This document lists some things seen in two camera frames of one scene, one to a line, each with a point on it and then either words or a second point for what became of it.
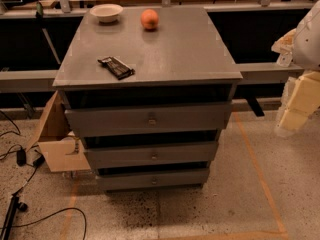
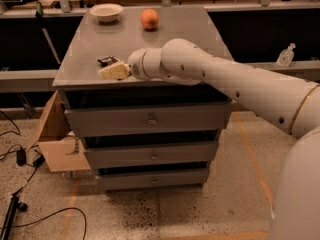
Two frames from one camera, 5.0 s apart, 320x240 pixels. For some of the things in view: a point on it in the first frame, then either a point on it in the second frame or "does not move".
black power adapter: [21, 157] does not move
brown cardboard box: [60, 149] does not move
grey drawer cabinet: [147, 90] does not move
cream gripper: [308, 40] to [135, 65]
